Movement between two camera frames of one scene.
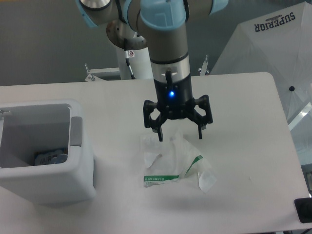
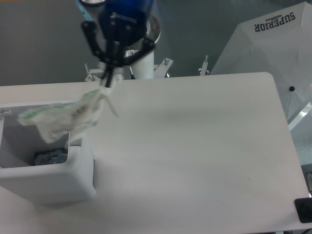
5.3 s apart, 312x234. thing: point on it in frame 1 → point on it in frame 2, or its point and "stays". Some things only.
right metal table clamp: (203, 70) stays
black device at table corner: (303, 207) stays
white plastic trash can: (42, 159) stays
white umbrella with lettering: (280, 43) stays
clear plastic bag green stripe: (172, 161) → (65, 120)
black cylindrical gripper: (175, 101) → (125, 22)
